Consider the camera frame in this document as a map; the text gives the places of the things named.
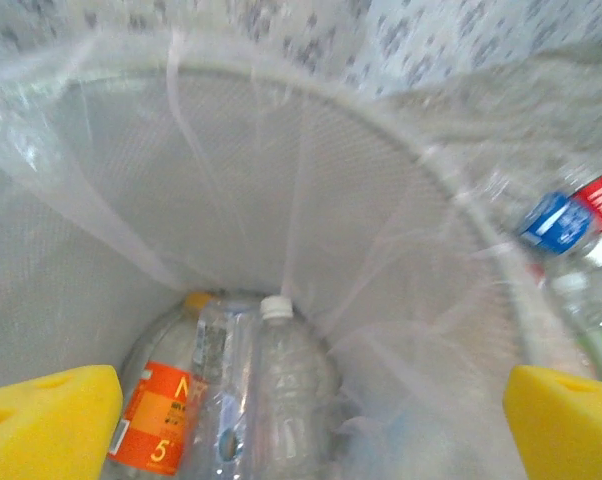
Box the clear plastic bowl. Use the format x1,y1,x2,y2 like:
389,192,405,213
0,49,552,480

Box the clear bottle red label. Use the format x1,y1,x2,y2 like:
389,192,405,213
573,172,602,266

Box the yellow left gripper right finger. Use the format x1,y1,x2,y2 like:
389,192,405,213
503,364,602,480

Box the clear plastic bottle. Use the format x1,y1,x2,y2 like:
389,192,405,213
180,294,262,480

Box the bottle orange label yellow cap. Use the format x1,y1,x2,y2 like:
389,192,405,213
100,292,217,480

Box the clear bottle blue label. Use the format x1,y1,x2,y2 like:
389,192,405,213
485,164,600,259

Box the clear ribbed bottle white cap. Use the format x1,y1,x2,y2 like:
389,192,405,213
250,294,342,480

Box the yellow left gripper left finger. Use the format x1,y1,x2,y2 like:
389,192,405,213
0,364,125,480

